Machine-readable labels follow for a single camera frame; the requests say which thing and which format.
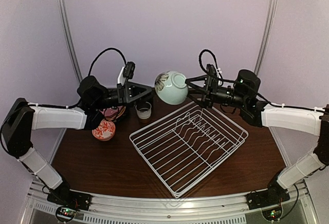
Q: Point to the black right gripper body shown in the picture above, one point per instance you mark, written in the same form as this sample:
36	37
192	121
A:
211	97

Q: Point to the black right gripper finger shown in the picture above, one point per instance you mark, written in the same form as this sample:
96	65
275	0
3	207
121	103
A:
197	95
199	80

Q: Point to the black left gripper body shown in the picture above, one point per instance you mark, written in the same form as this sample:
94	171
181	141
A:
121	93

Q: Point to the dark green mug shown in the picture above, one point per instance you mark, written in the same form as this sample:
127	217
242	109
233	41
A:
149	98

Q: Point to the pale green bowl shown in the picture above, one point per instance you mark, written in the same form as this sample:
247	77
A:
171	88

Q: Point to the white brown cup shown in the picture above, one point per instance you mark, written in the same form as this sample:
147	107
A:
144	111

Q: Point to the pink white floral bowl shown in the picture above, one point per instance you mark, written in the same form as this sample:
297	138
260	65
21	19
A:
105	131

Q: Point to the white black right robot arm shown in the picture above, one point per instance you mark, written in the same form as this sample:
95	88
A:
262	113

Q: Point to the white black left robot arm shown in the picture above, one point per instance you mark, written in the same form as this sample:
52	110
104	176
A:
24	117

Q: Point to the right circuit board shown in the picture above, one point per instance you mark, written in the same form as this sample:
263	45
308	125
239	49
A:
272	214

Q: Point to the circuit board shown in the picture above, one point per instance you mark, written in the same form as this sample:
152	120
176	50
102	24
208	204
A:
64	213
272	214

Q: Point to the left circuit board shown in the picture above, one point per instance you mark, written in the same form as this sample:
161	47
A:
64	213

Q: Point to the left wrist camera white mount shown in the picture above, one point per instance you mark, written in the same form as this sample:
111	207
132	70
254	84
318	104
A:
126	73

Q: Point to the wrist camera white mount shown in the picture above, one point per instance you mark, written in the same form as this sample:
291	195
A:
126	73
213	72

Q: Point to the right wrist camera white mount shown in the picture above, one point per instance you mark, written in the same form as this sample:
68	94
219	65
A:
213	72

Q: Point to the white wire dish rack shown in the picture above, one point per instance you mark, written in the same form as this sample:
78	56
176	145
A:
186	146

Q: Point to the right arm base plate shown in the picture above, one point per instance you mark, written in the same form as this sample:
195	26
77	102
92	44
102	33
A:
265	198

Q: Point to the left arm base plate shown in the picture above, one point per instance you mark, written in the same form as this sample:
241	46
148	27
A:
69	198

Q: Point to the right aluminium frame post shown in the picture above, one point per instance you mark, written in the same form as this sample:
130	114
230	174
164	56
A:
270	17

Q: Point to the aluminium frame post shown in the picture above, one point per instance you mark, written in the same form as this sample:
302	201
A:
69	40
270	17

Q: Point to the left aluminium frame post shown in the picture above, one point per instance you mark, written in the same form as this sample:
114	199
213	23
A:
69	40

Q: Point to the front aluminium rail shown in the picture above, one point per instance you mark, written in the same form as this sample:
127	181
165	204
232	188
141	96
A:
114	209

